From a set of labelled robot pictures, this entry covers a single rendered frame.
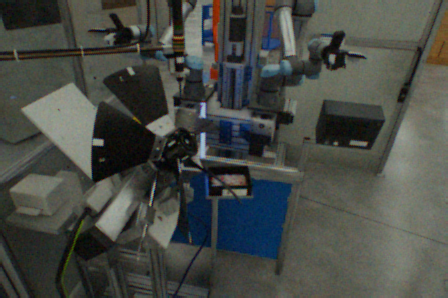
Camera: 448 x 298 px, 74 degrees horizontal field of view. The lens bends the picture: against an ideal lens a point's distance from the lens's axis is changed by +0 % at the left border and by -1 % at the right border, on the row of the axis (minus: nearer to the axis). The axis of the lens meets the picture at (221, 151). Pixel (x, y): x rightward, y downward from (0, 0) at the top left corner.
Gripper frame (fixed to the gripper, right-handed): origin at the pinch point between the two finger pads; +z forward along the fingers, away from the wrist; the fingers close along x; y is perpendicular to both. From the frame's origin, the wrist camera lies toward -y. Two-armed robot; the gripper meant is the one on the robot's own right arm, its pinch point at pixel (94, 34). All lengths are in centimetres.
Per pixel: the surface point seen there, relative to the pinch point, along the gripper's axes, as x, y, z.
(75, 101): -43, 9, 34
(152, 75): -57, -2, 9
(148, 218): -94, 24, 40
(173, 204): -86, 39, 21
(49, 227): -54, 53, 57
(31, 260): -35, 89, 65
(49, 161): -16, 52, 40
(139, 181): -81, 23, 33
